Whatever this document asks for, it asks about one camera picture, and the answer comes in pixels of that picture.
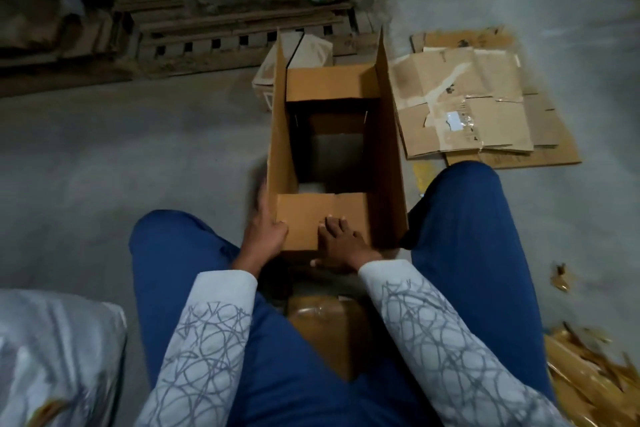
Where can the brown plastic-wrapped stool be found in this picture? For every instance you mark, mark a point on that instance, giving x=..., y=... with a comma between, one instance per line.
x=330, y=332

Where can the person's blue trousers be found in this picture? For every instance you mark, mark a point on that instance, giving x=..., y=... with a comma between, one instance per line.
x=480, y=251

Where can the person's left forearm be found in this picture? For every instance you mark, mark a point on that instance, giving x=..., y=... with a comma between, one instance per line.
x=200, y=352

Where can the wooden pallet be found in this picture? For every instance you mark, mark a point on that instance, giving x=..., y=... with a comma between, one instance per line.
x=200, y=41

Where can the white woven sack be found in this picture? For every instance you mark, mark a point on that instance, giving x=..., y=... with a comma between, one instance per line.
x=55, y=357

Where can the crumpled brown tape scraps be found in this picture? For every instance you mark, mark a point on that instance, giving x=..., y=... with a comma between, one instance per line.
x=595, y=377

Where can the large black-label cardboard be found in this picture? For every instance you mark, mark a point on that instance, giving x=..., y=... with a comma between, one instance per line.
x=390, y=161

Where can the flat brown cardboard sheet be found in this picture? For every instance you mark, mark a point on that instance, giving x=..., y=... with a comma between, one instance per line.
x=560, y=146

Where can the small brown cardboard box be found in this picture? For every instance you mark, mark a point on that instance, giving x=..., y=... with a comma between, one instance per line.
x=300, y=51

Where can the person's right hand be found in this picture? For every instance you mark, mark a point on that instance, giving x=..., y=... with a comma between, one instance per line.
x=348, y=245

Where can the pile of grey sacks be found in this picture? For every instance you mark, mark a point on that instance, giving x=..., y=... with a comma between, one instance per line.
x=45, y=1

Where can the person's left hand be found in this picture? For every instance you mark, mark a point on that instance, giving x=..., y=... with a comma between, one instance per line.
x=262, y=239

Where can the person's right forearm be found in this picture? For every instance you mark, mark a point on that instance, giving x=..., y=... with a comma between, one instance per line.
x=450, y=342

